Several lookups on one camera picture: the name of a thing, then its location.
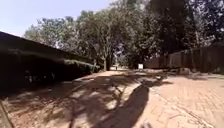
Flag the large forked tree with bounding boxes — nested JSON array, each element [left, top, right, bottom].
[[76, 9, 134, 72]]

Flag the green hedge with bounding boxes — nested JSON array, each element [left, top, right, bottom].
[[63, 58, 101, 75]]

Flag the reddish dirt path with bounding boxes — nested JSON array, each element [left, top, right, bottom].
[[0, 69, 214, 128]]

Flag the row of trees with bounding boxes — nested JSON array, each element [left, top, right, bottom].
[[23, 0, 224, 71]]

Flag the red brick paved road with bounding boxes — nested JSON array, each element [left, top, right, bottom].
[[146, 71, 224, 128]]

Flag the long brown wall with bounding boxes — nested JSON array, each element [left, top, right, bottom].
[[0, 30, 101, 91]]

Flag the brown boundary wall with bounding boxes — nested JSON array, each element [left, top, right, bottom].
[[143, 43, 224, 74]]

